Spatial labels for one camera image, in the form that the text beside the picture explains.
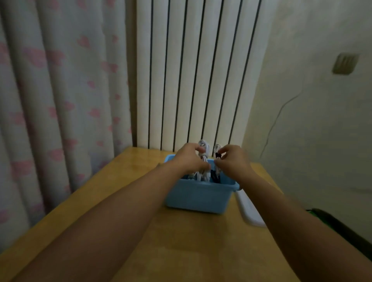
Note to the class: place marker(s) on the person's left hand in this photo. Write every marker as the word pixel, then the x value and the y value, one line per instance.
pixel 187 159

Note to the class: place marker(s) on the person's right hand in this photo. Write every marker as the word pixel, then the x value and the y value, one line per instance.
pixel 234 162

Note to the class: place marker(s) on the person's right fingers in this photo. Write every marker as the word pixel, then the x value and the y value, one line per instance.
pixel 222 158

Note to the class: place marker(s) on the person's left fingers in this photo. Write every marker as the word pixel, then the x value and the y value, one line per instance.
pixel 200 157

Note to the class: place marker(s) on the person's right forearm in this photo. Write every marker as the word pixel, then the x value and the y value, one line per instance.
pixel 302 232

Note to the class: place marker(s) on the person's left forearm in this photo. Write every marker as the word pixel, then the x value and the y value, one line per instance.
pixel 98 223

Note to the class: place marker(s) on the blue plastic bin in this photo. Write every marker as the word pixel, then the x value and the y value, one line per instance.
pixel 200 194

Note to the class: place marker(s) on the white flat power strip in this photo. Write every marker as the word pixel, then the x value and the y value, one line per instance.
pixel 248 207

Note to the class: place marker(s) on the white radiator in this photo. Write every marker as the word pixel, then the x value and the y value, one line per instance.
pixel 197 72

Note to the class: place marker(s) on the dark chair with green trim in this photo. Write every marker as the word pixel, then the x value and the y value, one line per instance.
pixel 340 228

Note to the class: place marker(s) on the white curtain with pink hearts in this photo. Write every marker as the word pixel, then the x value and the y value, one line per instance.
pixel 58 101

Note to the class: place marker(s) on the wall socket plate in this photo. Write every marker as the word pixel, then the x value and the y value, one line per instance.
pixel 345 63

